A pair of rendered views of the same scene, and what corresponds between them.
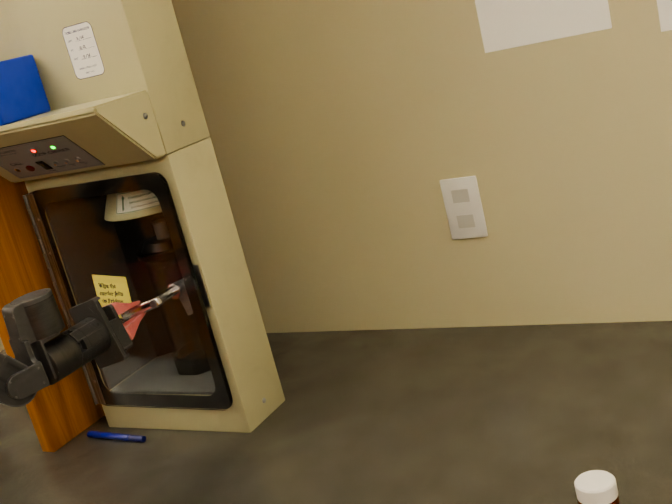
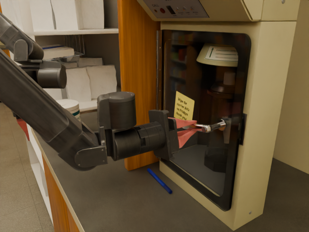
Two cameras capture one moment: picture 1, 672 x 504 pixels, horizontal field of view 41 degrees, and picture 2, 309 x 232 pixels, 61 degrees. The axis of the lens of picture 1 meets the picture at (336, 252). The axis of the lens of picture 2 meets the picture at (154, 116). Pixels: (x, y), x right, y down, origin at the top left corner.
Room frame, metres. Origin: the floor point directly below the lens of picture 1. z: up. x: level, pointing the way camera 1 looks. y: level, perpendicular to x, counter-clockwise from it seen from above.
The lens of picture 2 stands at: (0.83, 0.17, 1.41)
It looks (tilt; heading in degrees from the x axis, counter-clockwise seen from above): 20 degrees down; 25
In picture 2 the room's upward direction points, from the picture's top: straight up
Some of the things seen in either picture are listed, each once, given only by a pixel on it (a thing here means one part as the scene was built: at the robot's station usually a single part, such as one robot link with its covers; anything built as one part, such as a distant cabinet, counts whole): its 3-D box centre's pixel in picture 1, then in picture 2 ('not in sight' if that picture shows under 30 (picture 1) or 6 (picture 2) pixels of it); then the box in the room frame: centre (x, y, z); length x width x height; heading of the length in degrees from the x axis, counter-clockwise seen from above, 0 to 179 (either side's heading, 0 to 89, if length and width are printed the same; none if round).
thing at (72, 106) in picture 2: not in sight; (64, 120); (1.61, 0.95, 1.01); 0.13 x 0.13 x 0.15
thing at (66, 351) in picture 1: (54, 355); (123, 140); (1.22, 0.42, 1.19); 0.07 x 0.06 x 0.07; 145
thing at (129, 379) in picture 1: (128, 298); (191, 114); (1.43, 0.35, 1.19); 0.30 x 0.01 x 0.40; 56
